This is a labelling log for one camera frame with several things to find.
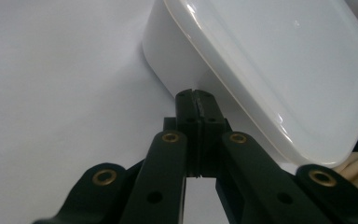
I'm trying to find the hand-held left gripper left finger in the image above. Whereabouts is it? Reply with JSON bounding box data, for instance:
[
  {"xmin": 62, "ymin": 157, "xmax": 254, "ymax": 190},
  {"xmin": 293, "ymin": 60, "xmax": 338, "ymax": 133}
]
[{"xmin": 163, "ymin": 88, "xmax": 201, "ymax": 178}]

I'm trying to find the white square container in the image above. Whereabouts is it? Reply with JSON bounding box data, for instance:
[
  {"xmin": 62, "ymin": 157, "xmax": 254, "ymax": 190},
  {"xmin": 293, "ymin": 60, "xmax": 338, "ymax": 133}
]
[{"xmin": 142, "ymin": 0, "xmax": 358, "ymax": 169}]

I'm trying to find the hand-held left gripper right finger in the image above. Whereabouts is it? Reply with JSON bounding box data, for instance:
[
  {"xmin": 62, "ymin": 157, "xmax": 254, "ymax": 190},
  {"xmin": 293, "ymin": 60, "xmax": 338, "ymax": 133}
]
[{"xmin": 195, "ymin": 89, "xmax": 233, "ymax": 179}]

